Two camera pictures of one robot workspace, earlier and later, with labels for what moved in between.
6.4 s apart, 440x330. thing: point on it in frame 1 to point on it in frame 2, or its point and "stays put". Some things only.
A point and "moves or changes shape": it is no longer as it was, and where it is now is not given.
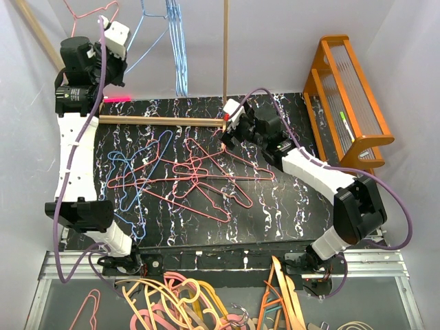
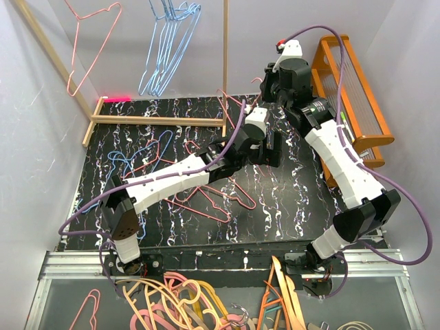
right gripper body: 245,129 to 275,68
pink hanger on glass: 95,293 stays put
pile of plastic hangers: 172,302 stays put
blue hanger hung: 179,46 moves or changes shape
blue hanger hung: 144,14 to 154,50
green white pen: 346,126 stays put
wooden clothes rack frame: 179,121 stays put
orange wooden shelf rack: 344,111 stays put
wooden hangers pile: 280,309 stays put
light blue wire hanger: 174,17 to 168,29
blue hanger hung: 178,47 to 174,31
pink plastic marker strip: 125,99 stays put
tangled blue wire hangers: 137,166 stays put
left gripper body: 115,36 to 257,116
